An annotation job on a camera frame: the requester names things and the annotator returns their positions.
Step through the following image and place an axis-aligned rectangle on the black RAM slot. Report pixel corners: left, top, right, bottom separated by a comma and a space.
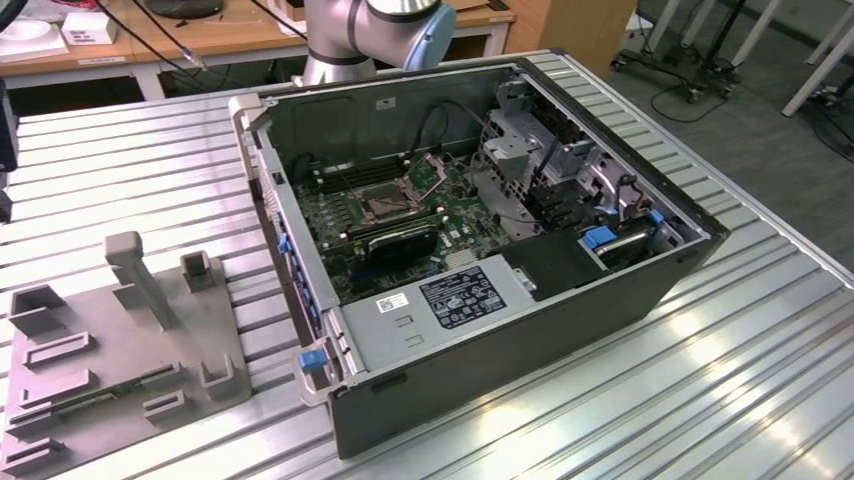
315, 163, 407, 183
317, 169, 409, 189
329, 212, 443, 241
325, 218, 445, 247
320, 175, 411, 195

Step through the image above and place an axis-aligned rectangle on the CPU socket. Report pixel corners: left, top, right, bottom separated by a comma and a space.
356, 182, 419, 224

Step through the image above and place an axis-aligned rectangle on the black graphics card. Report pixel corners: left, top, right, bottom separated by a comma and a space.
345, 223, 443, 297

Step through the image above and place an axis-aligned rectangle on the green motherboard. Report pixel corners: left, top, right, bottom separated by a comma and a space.
292, 152, 512, 307

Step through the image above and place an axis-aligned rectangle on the metal socket cover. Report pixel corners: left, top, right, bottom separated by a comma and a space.
399, 153, 459, 201

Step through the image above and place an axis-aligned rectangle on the silver power supply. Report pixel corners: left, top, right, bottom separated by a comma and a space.
329, 252, 539, 374

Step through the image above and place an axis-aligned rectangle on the black plastic shroud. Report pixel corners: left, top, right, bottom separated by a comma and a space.
499, 232, 612, 302

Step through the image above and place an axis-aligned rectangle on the silver drive cage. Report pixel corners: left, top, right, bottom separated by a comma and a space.
477, 77, 599, 184

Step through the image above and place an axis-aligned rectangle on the blue disk latch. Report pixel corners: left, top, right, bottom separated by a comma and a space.
577, 225, 615, 251

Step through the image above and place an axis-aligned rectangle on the black PC case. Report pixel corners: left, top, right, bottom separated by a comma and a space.
228, 55, 730, 460

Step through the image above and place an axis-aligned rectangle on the black disk bay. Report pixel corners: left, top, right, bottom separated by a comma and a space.
576, 219, 702, 275

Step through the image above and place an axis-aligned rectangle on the wooden cabinet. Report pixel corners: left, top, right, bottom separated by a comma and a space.
512, 0, 636, 80

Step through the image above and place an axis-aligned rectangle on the white cardboard box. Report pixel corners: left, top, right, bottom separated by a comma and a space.
265, 0, 312, 36

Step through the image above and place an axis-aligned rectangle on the wooden desk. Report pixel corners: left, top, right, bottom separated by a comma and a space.
0, 0, 519, 99

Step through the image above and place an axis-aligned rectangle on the grey parts rack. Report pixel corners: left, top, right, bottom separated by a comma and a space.
0, 230, 256, 476

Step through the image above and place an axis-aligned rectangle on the black monitor base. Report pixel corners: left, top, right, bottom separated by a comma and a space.
144, 0, 227, 20

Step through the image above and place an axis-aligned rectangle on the green RAM stick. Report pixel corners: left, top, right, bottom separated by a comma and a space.
56, 368, 172, 417

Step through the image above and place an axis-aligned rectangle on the black wheeled stand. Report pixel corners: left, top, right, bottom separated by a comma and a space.
611, 0, 746, 104

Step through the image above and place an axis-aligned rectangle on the white table leg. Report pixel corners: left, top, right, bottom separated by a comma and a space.
779, 27, 854, 119

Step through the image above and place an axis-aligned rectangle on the small white box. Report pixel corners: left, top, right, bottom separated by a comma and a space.
62, 12, 120, 45

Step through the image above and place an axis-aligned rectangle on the white foam tray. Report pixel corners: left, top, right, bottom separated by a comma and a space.
0, 18, 69, 57

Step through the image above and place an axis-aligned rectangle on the black internal cable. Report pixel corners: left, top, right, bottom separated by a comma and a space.
405, 99, 492, 157

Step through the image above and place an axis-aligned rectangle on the thin cable with plug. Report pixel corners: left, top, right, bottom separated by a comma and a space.
97, 0, 203, 65

